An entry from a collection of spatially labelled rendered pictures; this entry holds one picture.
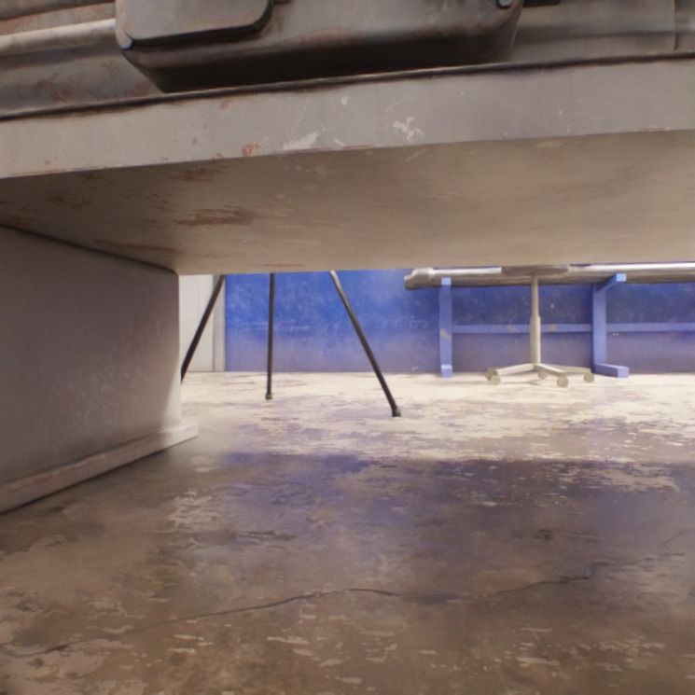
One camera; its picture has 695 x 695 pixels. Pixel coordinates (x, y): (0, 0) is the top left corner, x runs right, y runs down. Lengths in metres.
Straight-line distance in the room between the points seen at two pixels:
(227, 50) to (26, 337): 0.53
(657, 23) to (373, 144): 0.39
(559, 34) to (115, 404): 0.92
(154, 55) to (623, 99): 0.43
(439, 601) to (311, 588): 0.12
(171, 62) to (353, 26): 0.18
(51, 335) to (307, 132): 0.58
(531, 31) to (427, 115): 0.26
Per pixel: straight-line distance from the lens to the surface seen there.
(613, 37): 0.76
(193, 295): 4.27
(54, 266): 0.98
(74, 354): 1.00
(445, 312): 3.75
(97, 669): 0.47
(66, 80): 0.90
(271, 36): 0.58
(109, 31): 0.78
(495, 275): 3.43
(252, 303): 4.13
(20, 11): 0.87
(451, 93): 0.52
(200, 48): 0.60
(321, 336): 3.97
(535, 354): 2.94
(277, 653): 0.45
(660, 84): 0.55
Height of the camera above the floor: 0.23
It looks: 1 degrees down
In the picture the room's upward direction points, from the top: 1 degrees counter-clockwise
